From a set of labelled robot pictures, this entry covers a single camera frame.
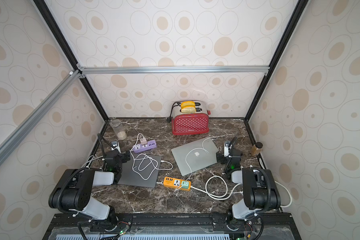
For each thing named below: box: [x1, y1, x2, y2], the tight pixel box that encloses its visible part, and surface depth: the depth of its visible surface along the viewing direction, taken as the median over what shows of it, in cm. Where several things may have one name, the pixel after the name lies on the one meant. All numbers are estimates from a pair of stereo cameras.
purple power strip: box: [132, 139, 157, 154], surface depth 102 cm
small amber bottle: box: [251, 141, 263, 156], surface depth 95 cm
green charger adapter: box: [181, 180, 189, 189], surface depth 81 cm
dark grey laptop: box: [118, 152, 162, 188], surface depth 91 cm
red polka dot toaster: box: [171, 101, 211, 135], surface depth 104 cm
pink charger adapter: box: [140, 138, 147, 145], surface depth 99 cm
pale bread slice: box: [181, 106, 197, 113], surface depth 100 cm
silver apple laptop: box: [171, 136, 219, 176], surface depth 97 cm
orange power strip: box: [163, 176, 191, 192], surface depth 86 cm
